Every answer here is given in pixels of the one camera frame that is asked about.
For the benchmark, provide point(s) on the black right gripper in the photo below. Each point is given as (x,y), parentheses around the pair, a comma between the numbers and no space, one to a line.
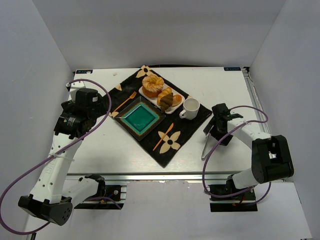
(215,130)

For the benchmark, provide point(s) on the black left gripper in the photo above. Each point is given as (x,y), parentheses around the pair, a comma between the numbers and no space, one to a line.
(99,106)

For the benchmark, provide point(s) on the metal tongs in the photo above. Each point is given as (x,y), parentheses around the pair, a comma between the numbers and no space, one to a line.
(210,142)

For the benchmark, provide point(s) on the brown chocolate croissant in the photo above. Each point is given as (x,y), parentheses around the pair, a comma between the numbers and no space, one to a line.
(166,102)

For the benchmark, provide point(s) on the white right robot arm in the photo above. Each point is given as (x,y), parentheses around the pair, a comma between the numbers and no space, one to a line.
(270,154)

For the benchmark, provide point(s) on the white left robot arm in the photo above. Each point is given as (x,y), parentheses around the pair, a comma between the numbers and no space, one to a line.
(48,200)

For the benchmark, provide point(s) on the large sugared round bread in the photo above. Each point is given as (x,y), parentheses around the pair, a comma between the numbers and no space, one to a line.
(152,85)

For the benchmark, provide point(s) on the white ceramic mug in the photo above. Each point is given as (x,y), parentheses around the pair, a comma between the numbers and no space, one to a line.
(190,110)

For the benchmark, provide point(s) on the orange plastic knife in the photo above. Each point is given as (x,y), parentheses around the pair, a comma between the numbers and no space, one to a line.
(164,135)

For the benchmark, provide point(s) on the small glazed bun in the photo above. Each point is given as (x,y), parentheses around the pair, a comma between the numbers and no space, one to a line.
(177,99)

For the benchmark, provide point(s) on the black floral placemat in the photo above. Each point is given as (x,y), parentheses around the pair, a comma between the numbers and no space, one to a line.
(182,131)

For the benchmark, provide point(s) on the golden croissant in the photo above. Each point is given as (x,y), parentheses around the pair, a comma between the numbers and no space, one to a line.
(165,92)

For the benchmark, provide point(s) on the orange plastic fork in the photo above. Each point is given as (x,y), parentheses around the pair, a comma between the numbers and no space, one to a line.
(132,96)

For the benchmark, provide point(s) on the teal square plate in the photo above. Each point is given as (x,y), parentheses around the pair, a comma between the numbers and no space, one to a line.
(139,118)

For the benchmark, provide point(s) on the white rectangular tray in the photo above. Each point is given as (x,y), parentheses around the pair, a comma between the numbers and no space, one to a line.
(153,100)

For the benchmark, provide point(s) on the aluminium table frame rail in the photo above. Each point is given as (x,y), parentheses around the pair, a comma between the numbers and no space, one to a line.
(255,99)

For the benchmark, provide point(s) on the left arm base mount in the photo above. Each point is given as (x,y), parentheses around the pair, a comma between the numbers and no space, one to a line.
(105,197)

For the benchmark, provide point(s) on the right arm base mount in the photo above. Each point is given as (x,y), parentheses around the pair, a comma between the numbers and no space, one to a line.
(244,202)

